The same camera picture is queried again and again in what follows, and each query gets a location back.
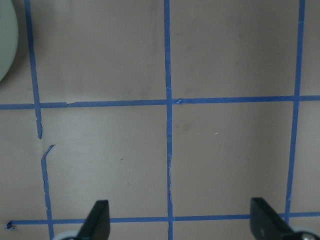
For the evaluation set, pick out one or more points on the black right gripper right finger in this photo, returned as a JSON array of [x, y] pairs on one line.
[[265, 223]]

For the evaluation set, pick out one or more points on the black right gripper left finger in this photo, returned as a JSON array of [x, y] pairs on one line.
[[97, 224]]

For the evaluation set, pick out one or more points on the pale green cooking pot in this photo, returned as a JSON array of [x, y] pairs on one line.
[[9, 36]]

